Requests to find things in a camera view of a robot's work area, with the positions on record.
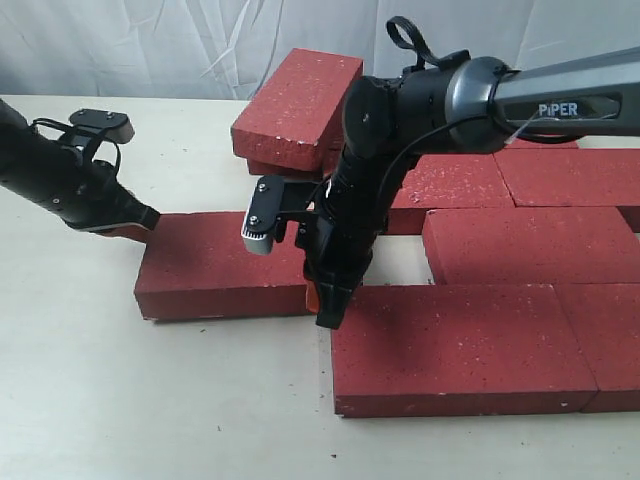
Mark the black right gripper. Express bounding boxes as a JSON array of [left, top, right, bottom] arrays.
[[296, 149, 420, 329]]

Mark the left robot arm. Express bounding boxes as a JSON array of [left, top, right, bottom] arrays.
[[1, 102, 161, 243]]

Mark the red brick second row right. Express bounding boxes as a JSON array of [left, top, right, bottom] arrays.
[[494, 148, 639, 233]]

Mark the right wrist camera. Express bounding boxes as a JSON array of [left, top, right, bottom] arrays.
[[241, 174, 321, 256]]

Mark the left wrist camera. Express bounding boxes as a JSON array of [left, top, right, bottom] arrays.
[[69, 109, 135, 145]]

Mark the red brick third row right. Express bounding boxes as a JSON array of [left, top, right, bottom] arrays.
[[422, 207, 639, 284]]

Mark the red brick front row right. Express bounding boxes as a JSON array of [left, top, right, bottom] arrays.
[[554, 283, 639, 413]]

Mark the red brick with white specks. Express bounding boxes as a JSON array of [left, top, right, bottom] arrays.
[[387, 155, 514, 235]]

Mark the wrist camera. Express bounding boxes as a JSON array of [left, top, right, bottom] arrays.
[[241, 174, 321, 256], [69, 109, 135, 145]]

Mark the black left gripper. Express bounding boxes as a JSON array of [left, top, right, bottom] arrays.
[[1, 129, 160, 244]]

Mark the tilted red brick back left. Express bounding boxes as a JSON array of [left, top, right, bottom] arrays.
[[231, 48, 363, 171]]

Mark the red brick front row hidden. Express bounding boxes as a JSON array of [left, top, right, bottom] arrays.
[[331, 284, 598, 418]]

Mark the large red brick front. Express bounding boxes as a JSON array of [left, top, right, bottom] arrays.
[[133, 210, 321, 322]]

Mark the red brick back row right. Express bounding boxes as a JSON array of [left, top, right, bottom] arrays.
[[504, 138, 579, 150]]

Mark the red brick back row left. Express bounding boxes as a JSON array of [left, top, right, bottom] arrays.
[[246, 144, 342, 180]]

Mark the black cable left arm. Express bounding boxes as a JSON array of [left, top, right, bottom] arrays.
[[32, 117, 124, 181]]

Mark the pale blue backdrop cloth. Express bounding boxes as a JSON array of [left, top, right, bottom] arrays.
[[1, 0, 639, 100]]

